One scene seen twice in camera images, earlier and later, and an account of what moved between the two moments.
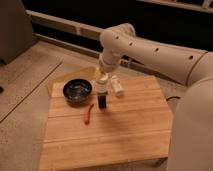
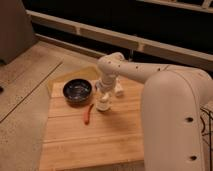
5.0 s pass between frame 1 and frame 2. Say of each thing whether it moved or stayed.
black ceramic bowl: stayed
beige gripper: moved
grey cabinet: stayed
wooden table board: stayed
